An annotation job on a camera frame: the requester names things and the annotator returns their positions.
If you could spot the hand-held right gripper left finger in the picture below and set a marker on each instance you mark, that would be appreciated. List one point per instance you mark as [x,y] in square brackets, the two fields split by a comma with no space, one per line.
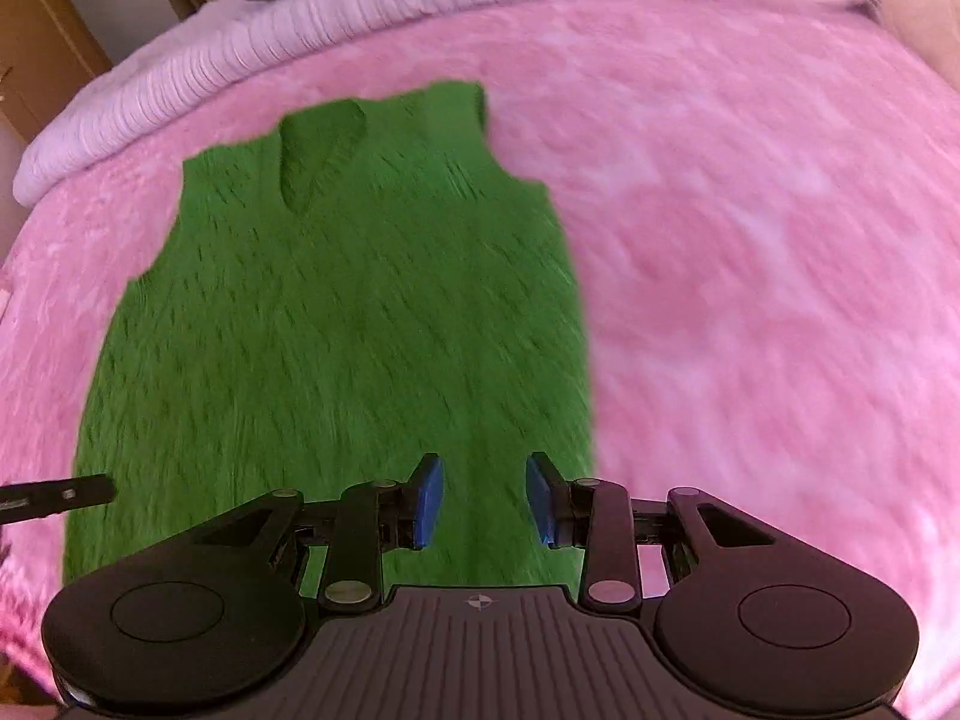
[429,496]

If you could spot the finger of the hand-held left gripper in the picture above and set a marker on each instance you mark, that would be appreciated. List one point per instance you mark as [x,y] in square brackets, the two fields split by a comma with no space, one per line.
[67,496]

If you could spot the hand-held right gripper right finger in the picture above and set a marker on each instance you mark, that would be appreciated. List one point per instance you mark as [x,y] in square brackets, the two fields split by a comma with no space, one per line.
[538,499]

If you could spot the green knitted vest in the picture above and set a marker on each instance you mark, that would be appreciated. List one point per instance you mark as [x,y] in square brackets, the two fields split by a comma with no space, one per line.
[337,315]

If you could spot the pink fuzzy blanket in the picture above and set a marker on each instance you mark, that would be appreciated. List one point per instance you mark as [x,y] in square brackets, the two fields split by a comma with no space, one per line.
[750,277]

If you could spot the light wooden door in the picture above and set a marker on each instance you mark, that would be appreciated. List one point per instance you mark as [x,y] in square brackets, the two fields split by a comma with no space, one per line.
[52,52]

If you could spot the lilac white duvet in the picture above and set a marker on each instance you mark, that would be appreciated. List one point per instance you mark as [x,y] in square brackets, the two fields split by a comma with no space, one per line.
[225,52]

